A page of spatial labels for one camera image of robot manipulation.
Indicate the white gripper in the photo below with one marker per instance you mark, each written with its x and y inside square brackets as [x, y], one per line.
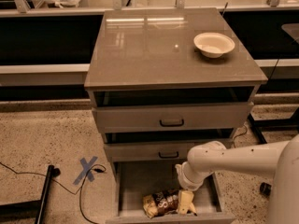
[189, 181]

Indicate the brown chip bag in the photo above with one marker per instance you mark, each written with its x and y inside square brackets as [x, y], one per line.
[161, 203]

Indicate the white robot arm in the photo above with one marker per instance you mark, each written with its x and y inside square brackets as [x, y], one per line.
[278, 161]

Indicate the bottom grey drawer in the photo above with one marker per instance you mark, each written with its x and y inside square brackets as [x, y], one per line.
[136, 179]

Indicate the grey drawer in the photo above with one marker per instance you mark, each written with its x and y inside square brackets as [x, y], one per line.
[152, 118]
[150, 151]
[136, 179]

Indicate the middle grey drawer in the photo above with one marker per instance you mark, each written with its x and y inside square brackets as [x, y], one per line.
[150, 151]

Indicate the top grey drawer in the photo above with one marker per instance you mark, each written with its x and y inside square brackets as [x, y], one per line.
[152, 118]

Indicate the grey drawer cabinet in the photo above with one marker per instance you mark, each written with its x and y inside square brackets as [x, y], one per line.
[147, 57]

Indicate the black caster leg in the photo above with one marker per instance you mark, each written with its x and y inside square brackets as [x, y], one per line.
[265, 189]

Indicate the blue tape cross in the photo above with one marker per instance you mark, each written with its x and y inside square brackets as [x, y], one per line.
[86, 170]

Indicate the black stand leg left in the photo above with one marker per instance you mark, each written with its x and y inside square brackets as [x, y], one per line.
[35, 208]

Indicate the white paper bowl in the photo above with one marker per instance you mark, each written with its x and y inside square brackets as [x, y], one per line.
[214, 45]

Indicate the metal railing frame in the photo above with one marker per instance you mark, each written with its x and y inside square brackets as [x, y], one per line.
[149, 0]

